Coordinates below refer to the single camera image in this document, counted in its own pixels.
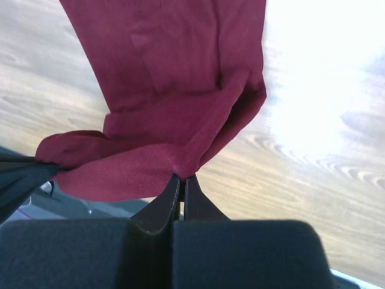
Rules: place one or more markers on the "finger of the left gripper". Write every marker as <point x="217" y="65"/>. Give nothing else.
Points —
<point x="20" y="177"/>

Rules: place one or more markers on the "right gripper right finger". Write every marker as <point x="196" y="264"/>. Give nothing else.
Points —
<point x="212" y="251"/>

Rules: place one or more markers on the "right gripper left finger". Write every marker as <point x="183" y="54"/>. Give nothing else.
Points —
<point x="93" y="253"/>

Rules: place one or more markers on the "maroon t shirt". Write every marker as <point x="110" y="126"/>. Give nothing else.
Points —
<point x="180" y="79"/>

